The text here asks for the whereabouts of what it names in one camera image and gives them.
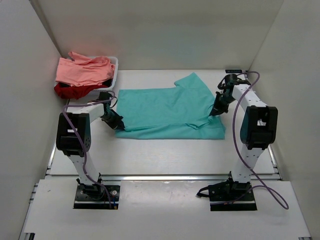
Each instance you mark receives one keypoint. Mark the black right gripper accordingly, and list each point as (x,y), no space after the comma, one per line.
(216,111)

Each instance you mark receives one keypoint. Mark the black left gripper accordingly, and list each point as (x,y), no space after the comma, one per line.
(118,124)

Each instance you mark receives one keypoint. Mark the teal t shirt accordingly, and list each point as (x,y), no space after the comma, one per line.
(179,112)

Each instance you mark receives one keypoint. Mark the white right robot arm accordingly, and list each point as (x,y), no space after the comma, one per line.
(258,128)

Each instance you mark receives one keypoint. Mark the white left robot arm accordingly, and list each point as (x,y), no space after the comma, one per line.
(74,136)

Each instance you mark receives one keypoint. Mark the white plastic basket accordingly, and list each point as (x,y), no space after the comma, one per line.
(113,60)

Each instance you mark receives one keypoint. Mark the red t shirt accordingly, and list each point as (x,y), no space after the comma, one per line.
(65,91)

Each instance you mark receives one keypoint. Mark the pink t shirt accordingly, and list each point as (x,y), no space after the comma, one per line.
(79,70)

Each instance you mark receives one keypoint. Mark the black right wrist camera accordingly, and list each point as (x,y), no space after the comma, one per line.
(231,80)

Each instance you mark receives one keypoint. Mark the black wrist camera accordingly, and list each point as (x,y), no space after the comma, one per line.
(108,95)
(231,80)

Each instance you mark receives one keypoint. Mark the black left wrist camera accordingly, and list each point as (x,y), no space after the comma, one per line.
(108,95)

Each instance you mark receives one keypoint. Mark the aluminium table rail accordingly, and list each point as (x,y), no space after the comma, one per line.
(167,177)

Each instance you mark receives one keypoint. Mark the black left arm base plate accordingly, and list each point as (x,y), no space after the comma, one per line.
(97,199)

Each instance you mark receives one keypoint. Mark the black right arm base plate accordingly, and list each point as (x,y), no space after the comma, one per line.
(229,195)

